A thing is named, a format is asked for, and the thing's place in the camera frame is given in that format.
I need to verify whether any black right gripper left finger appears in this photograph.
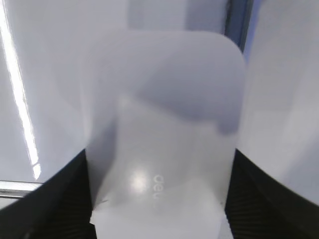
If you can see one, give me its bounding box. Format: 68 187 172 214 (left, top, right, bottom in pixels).
0 150 97 239

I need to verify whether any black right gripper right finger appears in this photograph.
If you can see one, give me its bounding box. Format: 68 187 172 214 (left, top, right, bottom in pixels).
225 150 319 239

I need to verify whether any white whiteboard eraser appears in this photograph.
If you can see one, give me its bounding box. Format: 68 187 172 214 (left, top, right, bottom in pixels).
82 30 246 239

